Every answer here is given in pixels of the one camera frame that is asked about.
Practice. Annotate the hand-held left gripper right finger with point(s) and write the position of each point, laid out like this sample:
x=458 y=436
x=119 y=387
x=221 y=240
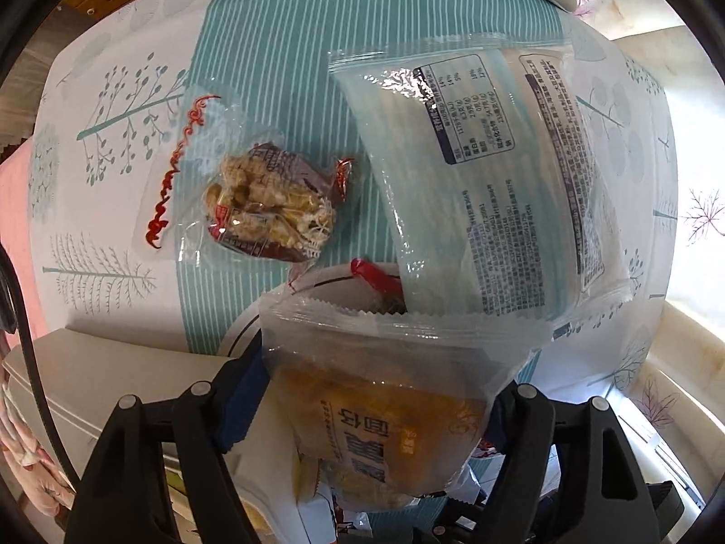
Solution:
x=512 y=425

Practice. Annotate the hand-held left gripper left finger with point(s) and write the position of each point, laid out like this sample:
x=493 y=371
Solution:
x=241 y=402

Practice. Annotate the clear bread packet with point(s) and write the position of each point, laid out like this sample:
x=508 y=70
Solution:
x=385 y=408

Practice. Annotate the white plastic storage bin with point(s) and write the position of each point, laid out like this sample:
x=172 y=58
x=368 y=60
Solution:
x=68 y=385

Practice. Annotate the red-edged clear snack packet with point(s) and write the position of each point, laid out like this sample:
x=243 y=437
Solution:
x=371 y=273

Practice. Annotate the clear walnut snack packet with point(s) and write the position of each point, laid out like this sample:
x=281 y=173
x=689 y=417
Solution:
x=266 y=198

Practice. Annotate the floral fleece blanket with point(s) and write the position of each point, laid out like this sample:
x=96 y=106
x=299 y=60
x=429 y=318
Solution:
x=28 y=464

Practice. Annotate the pale blue snack packet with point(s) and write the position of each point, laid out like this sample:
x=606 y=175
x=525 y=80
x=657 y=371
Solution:
x=481 y=192

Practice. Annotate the pink blanket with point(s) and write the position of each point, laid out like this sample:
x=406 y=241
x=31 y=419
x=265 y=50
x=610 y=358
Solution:
x=17 y=226

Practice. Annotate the printed tree tablecloth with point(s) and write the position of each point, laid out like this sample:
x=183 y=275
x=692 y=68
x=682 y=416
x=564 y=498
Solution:
x=283 y=39

